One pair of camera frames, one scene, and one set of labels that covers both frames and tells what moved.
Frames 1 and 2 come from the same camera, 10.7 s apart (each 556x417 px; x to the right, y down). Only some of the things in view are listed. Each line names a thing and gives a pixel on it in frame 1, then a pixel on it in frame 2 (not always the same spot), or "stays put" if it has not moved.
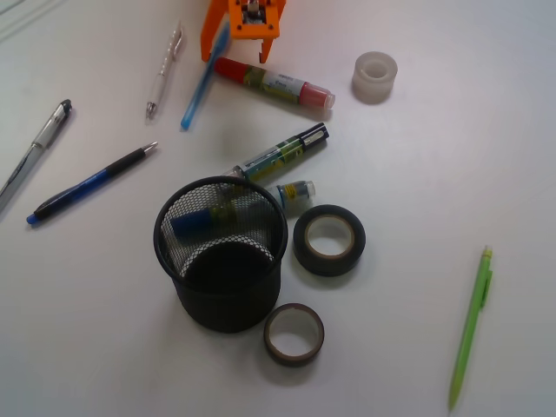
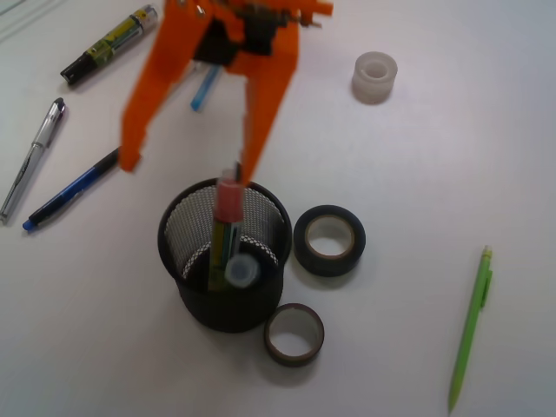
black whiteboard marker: (261, 164) -> (142, 19)
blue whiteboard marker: (193, 221) -> (241, 271)
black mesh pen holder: (222, 240) stays put
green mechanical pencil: (484, 287) stays put
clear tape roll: (373, 76) stays put
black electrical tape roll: (323, 266) stays put
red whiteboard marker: (275, 84) -> (228, 209)
